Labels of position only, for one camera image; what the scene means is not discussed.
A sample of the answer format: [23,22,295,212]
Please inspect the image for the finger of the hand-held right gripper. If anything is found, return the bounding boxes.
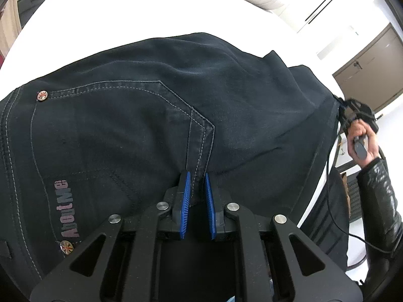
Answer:
[334,95,351,115]

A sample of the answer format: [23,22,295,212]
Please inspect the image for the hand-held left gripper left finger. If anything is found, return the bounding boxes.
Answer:
[30,171,192,302]

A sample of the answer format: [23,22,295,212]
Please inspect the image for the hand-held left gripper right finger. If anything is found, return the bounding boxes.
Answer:
[205,173,362,302]

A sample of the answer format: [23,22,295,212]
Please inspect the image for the dark denim pants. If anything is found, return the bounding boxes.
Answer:
[0,31,342,291]

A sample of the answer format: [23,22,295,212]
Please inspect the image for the person's right hand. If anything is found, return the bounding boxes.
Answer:
[346,120,384,169]

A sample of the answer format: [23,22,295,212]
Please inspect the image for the brown cabinet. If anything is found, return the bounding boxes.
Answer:
[332,23,403,111]

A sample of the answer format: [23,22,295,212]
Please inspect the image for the white wardrobe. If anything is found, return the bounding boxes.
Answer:
[271,0,392,62]

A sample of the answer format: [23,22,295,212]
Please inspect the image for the person's leg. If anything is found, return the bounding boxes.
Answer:
[299,168,351,269]

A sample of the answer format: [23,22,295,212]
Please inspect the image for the bed with white sheet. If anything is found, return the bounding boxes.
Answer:
[0,0,345,227]

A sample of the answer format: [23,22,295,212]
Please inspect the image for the grey nightstand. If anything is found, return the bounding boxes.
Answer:
[17,0,62,24]

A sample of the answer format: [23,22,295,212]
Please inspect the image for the black cable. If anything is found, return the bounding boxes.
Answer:
[324,126,394,255]

